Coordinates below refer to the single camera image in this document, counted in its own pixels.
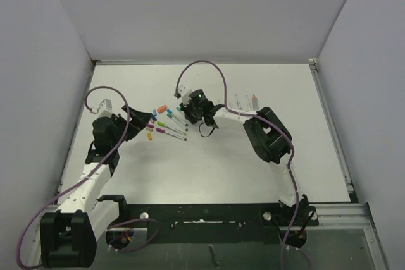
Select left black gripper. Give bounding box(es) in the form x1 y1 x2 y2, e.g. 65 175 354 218
111 106 151 149

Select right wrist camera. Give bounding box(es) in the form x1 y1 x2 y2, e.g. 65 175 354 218
174 85 192 99

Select orange capped fat marker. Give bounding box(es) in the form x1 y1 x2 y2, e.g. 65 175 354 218
252 94 259 111

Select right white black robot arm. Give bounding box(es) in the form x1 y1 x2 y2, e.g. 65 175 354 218
175 85 304 225

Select orange marker cap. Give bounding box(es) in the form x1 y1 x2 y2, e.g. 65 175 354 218
157 105 168 114

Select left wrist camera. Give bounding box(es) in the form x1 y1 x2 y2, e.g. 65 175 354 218
90 99 113 118

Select green capped pen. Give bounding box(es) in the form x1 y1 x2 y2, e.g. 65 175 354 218
157 121 186 135

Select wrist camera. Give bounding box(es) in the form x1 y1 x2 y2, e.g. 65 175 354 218
90 99 113 118
174 85 192 99

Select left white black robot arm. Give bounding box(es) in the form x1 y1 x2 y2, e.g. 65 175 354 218
40 101 152 268

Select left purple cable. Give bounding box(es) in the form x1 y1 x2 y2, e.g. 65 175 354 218
17 85 161 267

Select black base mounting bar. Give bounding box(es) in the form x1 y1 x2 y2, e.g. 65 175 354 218
105 200 319 250

